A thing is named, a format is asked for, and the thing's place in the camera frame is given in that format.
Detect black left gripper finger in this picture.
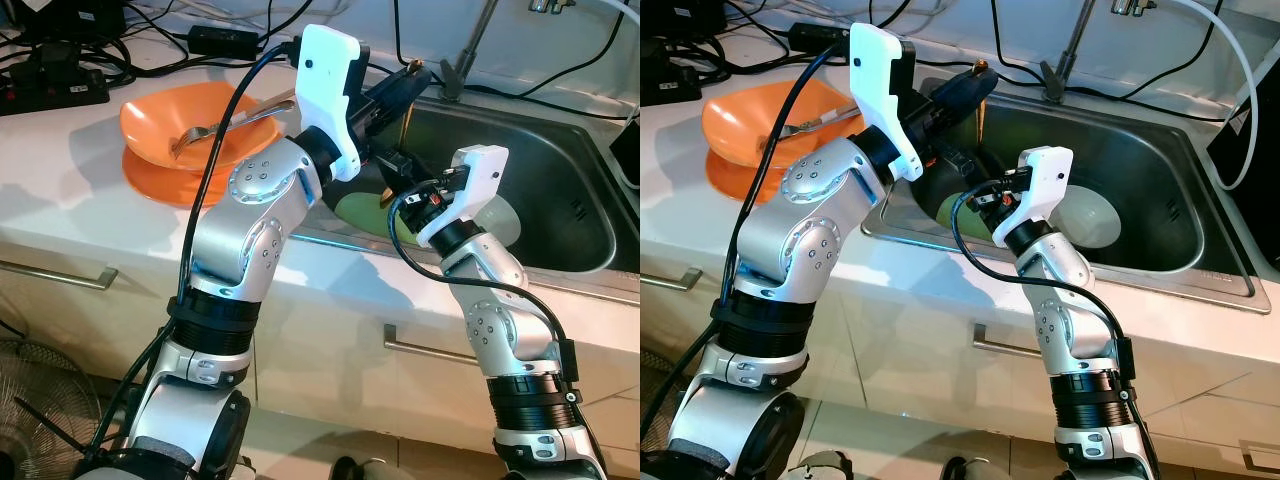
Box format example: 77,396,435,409
380,76,433,121
940,80,999,121
930,70,999,106
372,66,433,109

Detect silver metal spoon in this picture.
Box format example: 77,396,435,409
765,105,863,151
170,95,298,158

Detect orange plastic bowl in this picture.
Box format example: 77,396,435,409
120,82,301,173
702,78,863,169

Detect orange plastic plate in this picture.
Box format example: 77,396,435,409
705,150,801,206
122,145,251,209

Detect white kitchen cabinet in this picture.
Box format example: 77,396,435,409
0,235,641,451
640,250,1280,471

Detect green plate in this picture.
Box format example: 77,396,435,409
335,190,421,246
935,190,1001,236

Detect dark metal faucet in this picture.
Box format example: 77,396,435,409
1040,0,1096,104
440,0,501,101

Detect white bowl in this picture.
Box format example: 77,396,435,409
1060,185,1121,251
480,195,523,248

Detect stainless steel sink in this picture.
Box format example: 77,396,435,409
290,95,641,306
862,75,1256,299

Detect black power adapter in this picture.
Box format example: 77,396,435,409
188,25,263,58
788,22,856,53

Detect black power strip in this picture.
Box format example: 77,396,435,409
0,65,109,116
640,50,691,106

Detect black box device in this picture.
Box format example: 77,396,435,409
640,0,731,41
35,0,126,46

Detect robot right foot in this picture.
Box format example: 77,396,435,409
945,455,1011,480
330,455,401,480

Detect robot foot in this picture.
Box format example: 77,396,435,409
330,455,401,480
785,450,851,480
945,455,1011,480

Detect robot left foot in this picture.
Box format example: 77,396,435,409
785,450,851,480

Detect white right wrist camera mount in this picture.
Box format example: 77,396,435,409
418,145,511,249
992,146,1076,249

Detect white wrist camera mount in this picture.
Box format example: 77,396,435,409
418,145,511,249
850,22,926,181
297,23,363,183
992,146,1076,249

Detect black wall cable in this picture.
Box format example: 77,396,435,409
545,0,626,96
1120,0,1226,99
990,0,1046,71
395,0,446,71

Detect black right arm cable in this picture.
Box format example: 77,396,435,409
385,180,581,401
950,185,1136,401

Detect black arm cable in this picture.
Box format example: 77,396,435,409
950,185,1136,401
385,180,581,401
90,40,301,476
645,42,853,451

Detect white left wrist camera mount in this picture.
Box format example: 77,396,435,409
297,23,363,183
850,22,926,181

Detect black counter cable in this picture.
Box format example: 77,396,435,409
262,40,631,111
1060,85,1241,106

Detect silver drawer handle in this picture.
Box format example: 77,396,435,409
0,258,119,291
383,325,481,366
972,325,1051,358
640,268,701,291
1238,440,1280,471

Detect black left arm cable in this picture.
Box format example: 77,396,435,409
645,42,853,451
90,40,301,476

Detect white hose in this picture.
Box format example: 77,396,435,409
1165,0,1259,191
590,0,641,191

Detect wire cage fan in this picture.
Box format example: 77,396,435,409
0,340,121,480
640,350,691,451

